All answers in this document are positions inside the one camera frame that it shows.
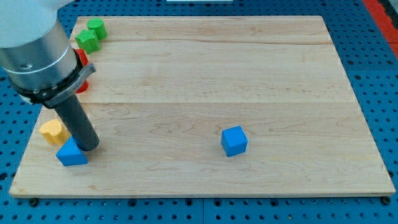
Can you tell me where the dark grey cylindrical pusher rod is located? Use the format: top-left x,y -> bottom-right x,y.
54,95 -> 100,151

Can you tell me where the black clamp flange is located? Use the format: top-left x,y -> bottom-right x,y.
9,53 -> 96,108

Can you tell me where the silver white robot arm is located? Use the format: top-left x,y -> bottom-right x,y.
1,0 -> 100,151

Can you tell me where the blue cube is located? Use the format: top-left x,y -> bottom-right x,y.
221,126 -> 248,157

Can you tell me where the yellow heart block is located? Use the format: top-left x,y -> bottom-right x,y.
39,119 -> 70,146

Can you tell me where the blue triangle block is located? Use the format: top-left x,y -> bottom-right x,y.
56,137 -> 88,166

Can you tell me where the red block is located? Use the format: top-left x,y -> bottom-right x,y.
74,49 -> 89,93

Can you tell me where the green star block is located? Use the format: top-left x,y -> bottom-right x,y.
75,30 -> 100,54

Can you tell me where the green cylinder block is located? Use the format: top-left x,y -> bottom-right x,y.
86,18 -> 108,40

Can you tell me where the wooden board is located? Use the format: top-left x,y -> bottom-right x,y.
9,16 -> 396,198

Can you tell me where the red strip at corner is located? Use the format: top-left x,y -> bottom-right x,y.
363,0 -> 397,57

